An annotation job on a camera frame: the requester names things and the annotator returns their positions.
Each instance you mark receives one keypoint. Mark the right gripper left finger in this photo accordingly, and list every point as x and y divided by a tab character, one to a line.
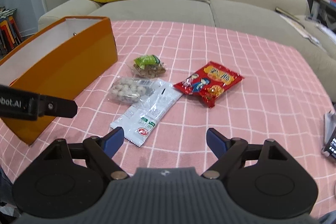
100	151

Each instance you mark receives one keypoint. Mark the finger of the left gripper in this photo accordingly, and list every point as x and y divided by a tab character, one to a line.
56	107

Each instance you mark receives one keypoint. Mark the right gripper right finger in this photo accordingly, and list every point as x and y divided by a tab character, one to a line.
229	153

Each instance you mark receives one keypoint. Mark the white snack wrapper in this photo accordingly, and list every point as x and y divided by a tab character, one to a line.
140	119

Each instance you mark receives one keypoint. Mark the clear bag of white balls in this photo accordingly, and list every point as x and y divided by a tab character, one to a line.
131	90

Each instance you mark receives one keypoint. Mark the red snack bag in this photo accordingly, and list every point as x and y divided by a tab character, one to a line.
209	82

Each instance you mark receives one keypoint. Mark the green nut snack bag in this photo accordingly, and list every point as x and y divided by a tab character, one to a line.
148	66

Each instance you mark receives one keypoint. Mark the orange cardboard box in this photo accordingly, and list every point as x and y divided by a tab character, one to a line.
61	60

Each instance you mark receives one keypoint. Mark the colourful stacked stools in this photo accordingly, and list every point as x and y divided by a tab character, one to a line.
10	36

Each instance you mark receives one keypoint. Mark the pink checkered tablecloth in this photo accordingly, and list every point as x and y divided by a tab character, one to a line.
279	98

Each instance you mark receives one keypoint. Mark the smartphone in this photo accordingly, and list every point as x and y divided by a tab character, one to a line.
329	147

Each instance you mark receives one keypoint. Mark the book on sofa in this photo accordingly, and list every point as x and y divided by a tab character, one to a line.
287	14

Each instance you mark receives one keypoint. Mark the beige sofa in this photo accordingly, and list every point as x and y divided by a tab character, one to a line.
255	17

